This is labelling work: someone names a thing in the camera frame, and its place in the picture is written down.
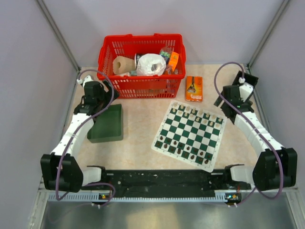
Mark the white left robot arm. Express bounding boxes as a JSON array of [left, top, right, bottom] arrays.
[[40, 75, 119, 192]]

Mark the orange small carton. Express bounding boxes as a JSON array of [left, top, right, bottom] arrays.
[[168, 52, 179, 71]]

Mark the white wrapped paper roll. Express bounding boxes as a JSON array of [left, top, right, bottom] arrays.
[[136, 53, 166, 76]]

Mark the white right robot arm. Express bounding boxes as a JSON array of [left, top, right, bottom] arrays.
[[214, 83, 297, 191]]

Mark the green white chess mat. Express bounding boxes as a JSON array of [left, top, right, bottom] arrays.
[[151, 100, 227, 173]]

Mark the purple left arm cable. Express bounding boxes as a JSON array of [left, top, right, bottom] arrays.
[[54, 69, 117, 201]]

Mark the metal frame rail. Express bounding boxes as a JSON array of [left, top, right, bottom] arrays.
[[35, 0, 81, 72]]

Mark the orange razor box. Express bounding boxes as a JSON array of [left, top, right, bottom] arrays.
[[185, 76, 203, 102]]

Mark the brown toilet paper roll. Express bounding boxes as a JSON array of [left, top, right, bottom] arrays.
[[112, 56, 136, 75]]

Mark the red plastic shopping basket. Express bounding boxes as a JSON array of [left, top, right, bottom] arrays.
[[97, 33, 186, 99]]

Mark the green plastic tray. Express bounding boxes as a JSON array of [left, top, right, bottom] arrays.
[[87, 104, 123, 143]]

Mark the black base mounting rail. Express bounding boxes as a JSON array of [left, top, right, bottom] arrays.
[[101, 169, 251, 198]]

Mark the black plastic bin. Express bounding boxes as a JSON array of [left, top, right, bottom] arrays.
[[232, 71, 258, 102]]

